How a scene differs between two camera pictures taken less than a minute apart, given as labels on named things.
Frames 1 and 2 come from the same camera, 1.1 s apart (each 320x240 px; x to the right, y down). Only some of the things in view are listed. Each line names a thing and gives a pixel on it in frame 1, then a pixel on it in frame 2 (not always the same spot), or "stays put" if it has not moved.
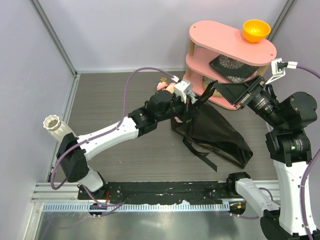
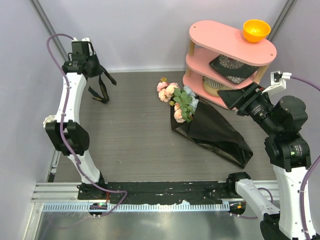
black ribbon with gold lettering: (187, 142) -> (96, 96)
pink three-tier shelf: (217, 53) stays put
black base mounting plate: (121, 192) stays put
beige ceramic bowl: (206, 82) stays put
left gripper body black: (181, 110) -> (95, 67)
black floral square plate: (233, 70) stays put
